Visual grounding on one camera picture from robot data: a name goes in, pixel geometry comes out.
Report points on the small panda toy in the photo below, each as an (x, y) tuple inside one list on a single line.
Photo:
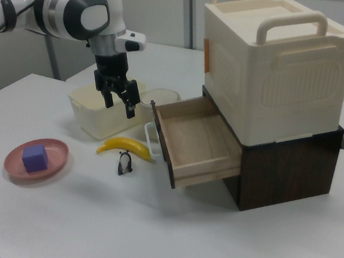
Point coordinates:
[(124, 162)]

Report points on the dark wood cabinet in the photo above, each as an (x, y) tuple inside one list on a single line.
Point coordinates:
[(286, 176)]

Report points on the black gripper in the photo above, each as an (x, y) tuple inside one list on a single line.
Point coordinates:
[(111, 65)]

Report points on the cream open plastic container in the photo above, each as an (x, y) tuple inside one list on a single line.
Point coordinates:
[(99, 125)]

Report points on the purple foam cube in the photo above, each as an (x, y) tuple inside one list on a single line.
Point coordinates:
[(35, 158)]

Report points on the yellow toy banana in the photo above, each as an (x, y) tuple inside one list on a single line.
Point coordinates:
[(128, 144)]

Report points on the white lidded rounded container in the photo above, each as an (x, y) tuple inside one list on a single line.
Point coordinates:
[(159, 98)]

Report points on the light wooden drawer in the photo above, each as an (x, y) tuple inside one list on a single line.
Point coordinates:
[(196, 131)]

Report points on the pink plastic plate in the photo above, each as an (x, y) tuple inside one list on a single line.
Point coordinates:
[(56, 154)]

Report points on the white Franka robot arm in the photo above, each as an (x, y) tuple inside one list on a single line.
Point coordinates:
[(94, 18)]

